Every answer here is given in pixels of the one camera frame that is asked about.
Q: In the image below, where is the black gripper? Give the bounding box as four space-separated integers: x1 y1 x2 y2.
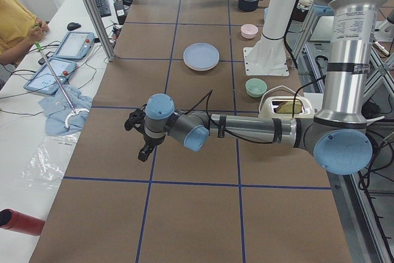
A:
124 105 163 162

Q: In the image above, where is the light blue plate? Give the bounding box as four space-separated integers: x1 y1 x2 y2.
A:
183 42 219 63

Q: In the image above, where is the pink plate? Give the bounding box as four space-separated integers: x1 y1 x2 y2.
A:
185 62 218 71

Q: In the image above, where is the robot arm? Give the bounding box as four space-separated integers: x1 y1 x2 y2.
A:
124 0 387 175

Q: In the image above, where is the green grabber tool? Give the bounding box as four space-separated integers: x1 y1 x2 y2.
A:
34 42 89 129

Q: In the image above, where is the pink bowl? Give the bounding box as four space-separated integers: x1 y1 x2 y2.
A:
241 23 259 39

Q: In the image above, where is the black keyboard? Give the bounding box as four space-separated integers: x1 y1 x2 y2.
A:
94 0 111 17

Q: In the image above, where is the clear plastic sheet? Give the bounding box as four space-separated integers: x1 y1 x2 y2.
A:
18 132 80 192

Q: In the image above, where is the blue cloth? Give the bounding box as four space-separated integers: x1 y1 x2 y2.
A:
39 85 92 136

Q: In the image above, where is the lower teach pendant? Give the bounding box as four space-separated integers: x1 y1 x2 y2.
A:
23 57 77 95

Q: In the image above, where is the teach pendant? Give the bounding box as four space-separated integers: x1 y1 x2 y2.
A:
23 57 77 95
53 31 95 61

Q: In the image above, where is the black computer mouse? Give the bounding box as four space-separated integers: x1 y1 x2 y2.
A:
67 22 81 31

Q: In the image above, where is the green bowl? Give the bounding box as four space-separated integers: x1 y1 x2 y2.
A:
245 78 268 98

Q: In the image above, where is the upper teach pendant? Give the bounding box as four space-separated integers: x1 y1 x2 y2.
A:
53 31 95 61

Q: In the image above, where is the cream toaster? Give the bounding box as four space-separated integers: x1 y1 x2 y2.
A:
258 85 315 120

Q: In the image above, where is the red cylinder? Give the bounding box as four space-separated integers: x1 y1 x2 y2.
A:
1 209 45 236

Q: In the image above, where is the person in yellow shirt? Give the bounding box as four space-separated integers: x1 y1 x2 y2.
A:
1 0 49 65

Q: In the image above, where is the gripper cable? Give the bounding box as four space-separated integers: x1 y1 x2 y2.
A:
181 89 278 145

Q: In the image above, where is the aluminium frame post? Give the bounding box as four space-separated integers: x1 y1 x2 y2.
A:
82 0 115 62

